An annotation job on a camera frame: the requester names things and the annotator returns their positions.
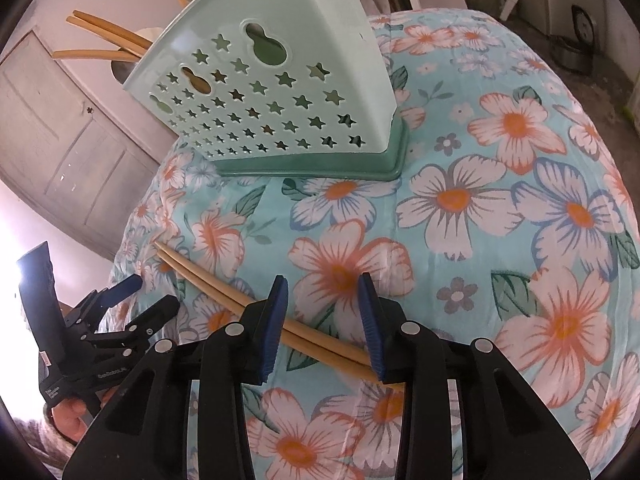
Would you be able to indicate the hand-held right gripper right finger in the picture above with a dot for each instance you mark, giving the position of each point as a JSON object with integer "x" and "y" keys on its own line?
{"x": 372, "y": 330}

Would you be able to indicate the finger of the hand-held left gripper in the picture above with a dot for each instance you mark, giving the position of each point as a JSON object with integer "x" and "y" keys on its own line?
{"x": 152, "y": 312}
{"x": 125, "y": 287}

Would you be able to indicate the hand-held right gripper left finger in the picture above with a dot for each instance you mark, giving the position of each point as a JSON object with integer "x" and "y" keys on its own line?
{"x": 275, "y": 330}

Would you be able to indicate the wooden chopstick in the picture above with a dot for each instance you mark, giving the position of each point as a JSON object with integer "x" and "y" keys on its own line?
{"x": 325, "y": 359}
{"x": 100, "y": 34}
{"x": 85, "y": 55}
{"x": 210, "y": 276}
{"x": 110, "y": 25}

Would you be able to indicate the green star-perforated utensil holder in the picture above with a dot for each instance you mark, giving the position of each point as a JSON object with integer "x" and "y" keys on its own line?
{"x": 280, "y": 85}

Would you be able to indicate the person's left forearm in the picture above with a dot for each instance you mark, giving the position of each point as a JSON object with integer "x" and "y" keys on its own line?
{"x": 35, "y": 442}

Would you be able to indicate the person's left hand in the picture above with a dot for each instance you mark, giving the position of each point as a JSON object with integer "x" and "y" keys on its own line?
{"x": 70, "y": 417}

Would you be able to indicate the floral light blue blanket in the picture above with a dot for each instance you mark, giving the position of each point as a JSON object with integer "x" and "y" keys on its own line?
{"x": 450, "y": 200}

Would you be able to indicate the white panelled door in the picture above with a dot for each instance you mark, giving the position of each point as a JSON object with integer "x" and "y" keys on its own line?
{"x": 65, "y": 135}

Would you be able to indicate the black round appliance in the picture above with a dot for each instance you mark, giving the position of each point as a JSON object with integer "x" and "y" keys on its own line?
{"x": 580, "y": 27}

